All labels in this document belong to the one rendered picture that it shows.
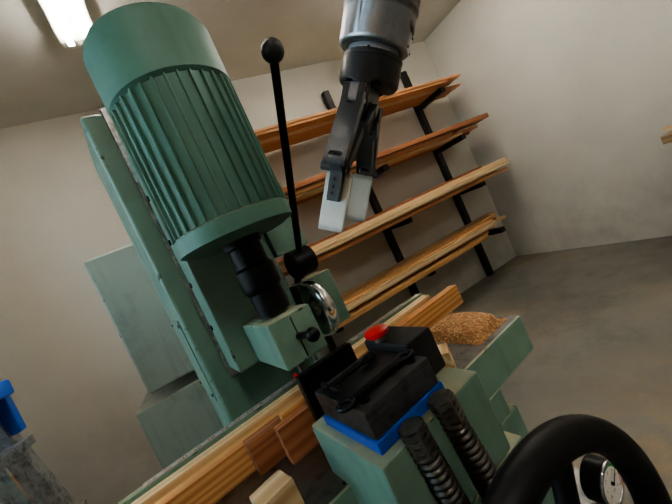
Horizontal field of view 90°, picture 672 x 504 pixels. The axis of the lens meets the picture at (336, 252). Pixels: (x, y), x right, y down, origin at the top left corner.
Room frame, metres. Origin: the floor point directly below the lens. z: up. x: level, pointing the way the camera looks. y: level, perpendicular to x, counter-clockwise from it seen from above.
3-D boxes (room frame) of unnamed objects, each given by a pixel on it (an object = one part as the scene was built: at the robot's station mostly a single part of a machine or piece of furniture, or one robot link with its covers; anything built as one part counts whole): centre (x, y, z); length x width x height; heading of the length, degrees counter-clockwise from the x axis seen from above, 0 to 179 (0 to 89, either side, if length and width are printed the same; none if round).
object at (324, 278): (0.75, 0.08, 1.02); 0.09 x 0.07 x 0.12; 121
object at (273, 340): (0.53, 0.13, 1.03); 0.14 x 0.07 x 0.09; 31
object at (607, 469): (0.46, -0.21, 0.65); 0.06 x 0.04 x 0.08; 121
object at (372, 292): (3.04, -0.67, 1.20); 2.71 x 0.56 x 2.40; 114
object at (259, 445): (0.49, 0.12, 0.92); 0.23 x 0.02 x 0.04; 121
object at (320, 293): (0.68, 0.08, 1.02); 0.12 x 0.03 x 0.12; 31
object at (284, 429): (0.46, 0.09, 0.92); 0.17 x 0.02 x 0.05; 121
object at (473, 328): (0.57, -0.14, 0.91); 0.12 x 0.09 x 0.03; 31
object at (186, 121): (0.51, 0.12, 1.35); 0.18 x 0.18 x 0.31
